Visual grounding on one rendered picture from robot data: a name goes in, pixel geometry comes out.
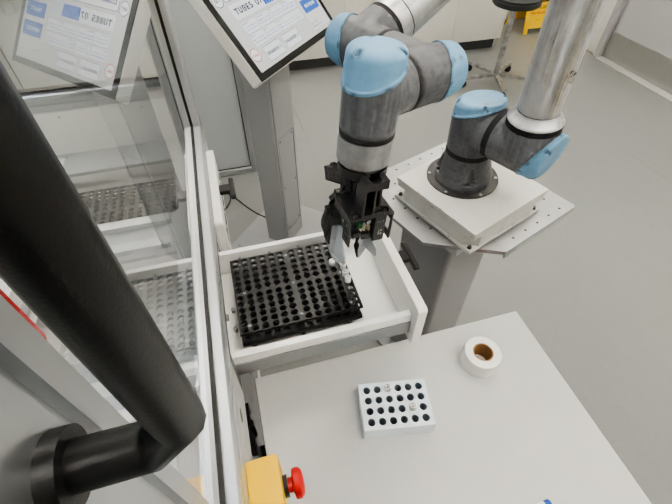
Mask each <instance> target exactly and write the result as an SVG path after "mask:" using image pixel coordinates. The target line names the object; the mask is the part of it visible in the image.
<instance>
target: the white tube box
mask: <svg viewBox="0 0 672 504"><path fill-rule="evenodd" d="M386 383H389V384H391V390H390V392H385V391H384V386H385V384H386ZM357 396H358V403H359V411H360V418H361V426H362V433H363V439H368V438H378V437H388V436H398V435H408V434H418V433H428V432H433V429H434V427H435V425H436V422H435V418H434V414H433V410H432V406H431V402H430V399H429V395H428V391H427V387H426V383H425V379H424V378H422V379H411V380H401V381H390V382H379V383H368V384H358V389H357ZM411 402H415V403H416V404H417V408H416V410H415V411H411V410H410V409H409V406H410V403H411Z"/></svg>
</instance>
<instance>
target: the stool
mask: <svg viewBox="0 0 672 504"><path fill-rule="evenodd" d="M492 2H493V3H494V5H495V6H497V7H499V8H501V9H504V10H509V11H510V15H509V19H508V22H507V26H506V29H505V33H504V36H503V40H502V43H501V47H500V50H499V54H498V57H497V61H496V65H495V68H494V70H492V69H489V68H487V67H485V66H483V65H481V64H479V63H476V62H474V61H472V60H470V61H468V71H471V70H472V66H474V67H476V68H478V69H480V70H482V71H484V72H486V73H483V74H475V75H467V78H466V80H473V79H480V78H488V77H494V78H495V80H496V82H497V84H498V86H499V88H500V90H501V93H503V94H504V95H506V94H505V93H504V92H506V90H507V89H506V87H505V85H504V83H503V81H502V79H501V77H503V78H509V79H516V80H523V81H525V78H526V76H521V75H514V74H507V73H502V72H503V71H504V70H505V72H509V71H510V70H511V66H510V65H511V64H512V62H511V61H507V62H506V63H505V64H504V65H502V66H501V64H502V61H503V57H504V54H505V51H506V47H507V44H508V40H509V37H510V33H511V30H512V27H513V23H514V20H515V16H516V13H517V12H527V11H534V10H536V9H538V8H539V7H540V6H541V5H542V0H492Z"/></svg>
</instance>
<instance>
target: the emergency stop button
mask: <svg viewBox="0 0 672 504"><path fill-rule="evenodd" d="M287 483H288V488H289V493H293V492H294V493H295V496H296V498H297V499H302V498H303V497H304V495H305V482H304V478H303V474H302V471H301V469H300V468H298V467H297V466H296V467H293V468H291V476H290V477H287Z"/></svg>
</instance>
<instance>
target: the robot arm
mask: <svg viewBox="0 0 672 504"><path fill-rule="evenodd" d="M449 1H450V0H375V1H374V2H373V3H372V4H371V5H370V6H369V7H367V8H366V9H365V10H364V11H363V12H362V13H361V14H360V15H358V14H356V13H349V12H344V13H340V14H338V15H337V16H335V17H334V18H333V19H332V20H331V22H330V23H329V25H328V27H327V30H326V33H325V40H324V43H325V50H326V54H327V55H328V57H329V58H330V59H331V60H332V61H333V62H334V63H336V64H337V65H338V66H340V67H342V68H343V69H342V74H341V103H340V117H339V129H338V138H337V153H336V157H337V159H338V161H336V162H331V163H330V164H329V165H324V171H325V179H326V180H328V181H331V182H334V183H338V184H340V188H337V189H334V192H333V193H332V194H331V195H330V196H329V199H330V201H329V205H325V206H324V207H325V209H324V213H323V215H322V218H321V227H322V231H323V234H324V237H325V240H326V243H327V246H328V249H329V252H330V254H331V256H332V258H333V259H334V260H335V262H336V263H338V262H339V261H340V262H341V263H342V264H344V263H345V259H346V257H345V252H344V247H343V240H344V242H345V244H346V246H347V247H350V239H352V240H354V239H355V243H354V250H355V254H356V257H357V258H359V257H360V256H361V254H362V253H363V252H364V250H365V248H366V249H367V250H368V251H369V252H370V253H372V254H373V255H374V256H376V255H377V248H376V245H375V243H374V241H375V240H379V239H382V238H383V233H384V234H385V235H386V237H387V238H389V236H390V231H391V226H392V222H393V217H394V211H393V209H392V208H391V207H390V205H389V204H388V203H387V201H386V200H385V199H384V197H383V196H382V192H383V190H384V189H389V185H390V179H389V178H388V177H387V176H386V173H387V168H388V164H389V162H390V157H391V152H392V146H393V141H394V139H395V131H396V126H397V120H398V116H399V115H402V114H404V113H407V112H410V111H412V110H415V109H418V108H421V107H423V106H426V105H429V104H432V103H438V102H441V101H443V100H444V99H445V98H447V97H449V96H451V95H453V94H455V93H457V92H458V91H459V90H460V89H461V88H462V86H463V85H464V83H465V81H466V78H467V74H468V60H467V56H466V53H465V51H464V50H463V48H462V47H461V46H460V45H459V44H458V43H456V42H454V41H452V40H435V41H432V42H431V43H427V42H424V41H421V40H419V39H416V38H414V37H411V36H413V35H414V34H415V33H416V32H417V31H418V30H419V29H420V28H421V27H422V26H423V25H424V24H426V23H427V22H428V21H429V20H430V19H431V18H432V17H433V16H434V15H435V14H436V13H437V12H439V11H440V10H441V9H442V8H443V7H444V6H445V5H446V4H447V3H448V2H449ZM605 1H606V0H549V3H548V6H547V9H546V13H545V16H544V19H543V22H542V26H541V29H540V32H539V36H538V39H537V42H536V45H535V49H534V52H533V55H532V58H531V62H530V65H529V68H528V72H527V75H526V78H525V81H524V85H523V88H522V91H521V95H520V98H519V101H518V104H516V105H514V106H512V107H511V108H510V109H509V108H507V106H508V98H507V97H506V95H504V94H503V93H500V92H498V91H493V90H474V91H470V92H467V93H464V94H462V95H461V96H460V97H458V99H457V100H456V102H455V105H454V109H453V112H452V114H451V116H452V118H451V123H450V128H449V133H448V138H447V143H446V148H445V150H444V152H443V153H442V155H441V156H440V158H439V160H438V161H437V163H436V165H435V169H434V177H435V179H436V181H437V182H438V183H439V184H440V185H441V186H443V187H444V188H446V189H448V190H451V191H454V192H458V193H476V192H480V191H482V190H484V189H486V188H487V187H488V186H489V184H490V182H491V179H492V162H491V160H492V161H494V162H496V163H498V164H500V165H501V166H503V167H505V168H507V169H509V170H511V171H513V172H515V174H516V175H521V176H523V177H525V178H527V179H536V178H538V177H540V176H541V175H543V174H544V173H545V172H546V171H547V170H548V169H549V168H550V167H551V166H552V165H553V164H554V163H555V162H556V160H557V159H558V158H559V157H560V155H561V154H562V152H563V151H564V150H565V148H566V146H567V144H568V142H569V138H570V137H569V135H568V134H567V133H566V132H564V133H563V132H562V130H563V127H564V125H565V122H566V119H565V116H564V114H563V113H562V112H561V111H562V109H563V106H564V104H565V101H566V99H567V96H568V94H569V91H570V89H571V86H572V84H573V81H574V79H575V76H576V74H577V71H578V69H579V66H580V64H581V61H582V59H583V56H584V54H585V51H586V49H587V46H588V44H589V41H590V39H591V36H592V34H593V31H594V29H595V26H596V24H597V21H598V19H599V16H600V14H601V11H602V9H603V6H604V4H605ZM387 215H388V216H389V217H390V221H389V226H388V228H387V227H386V226H385V223H386V218H387ZM346 235H347V236H346Z"/></svg>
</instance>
